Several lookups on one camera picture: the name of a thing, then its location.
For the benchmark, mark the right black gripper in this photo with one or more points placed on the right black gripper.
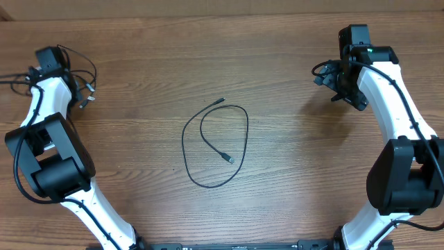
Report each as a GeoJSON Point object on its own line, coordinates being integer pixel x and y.
{"type": "Point", "coordinates": [333, 82]}

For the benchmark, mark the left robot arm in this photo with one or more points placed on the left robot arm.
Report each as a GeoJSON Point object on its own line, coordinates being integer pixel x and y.
{"type": "Point", "coordinates": [51, 165]}

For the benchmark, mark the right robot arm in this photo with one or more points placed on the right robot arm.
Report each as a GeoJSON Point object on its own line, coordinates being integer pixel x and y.
{"type": "Point", "coordinates": [407, 177]}

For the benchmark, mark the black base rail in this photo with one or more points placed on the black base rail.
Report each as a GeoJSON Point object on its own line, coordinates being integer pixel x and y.
{"type": "Point", "coordinates": [239, 246]}

